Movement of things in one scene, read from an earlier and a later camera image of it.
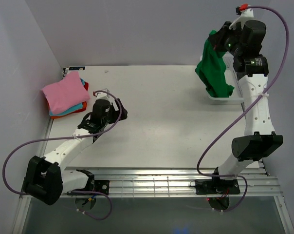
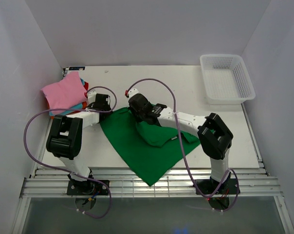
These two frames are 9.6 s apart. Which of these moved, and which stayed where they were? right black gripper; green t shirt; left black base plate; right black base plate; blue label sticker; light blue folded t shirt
Moved: green t shirt; right black gripper
Stayed: right black base plate; light blue folded t shirt; blue label sticker; left black base plate
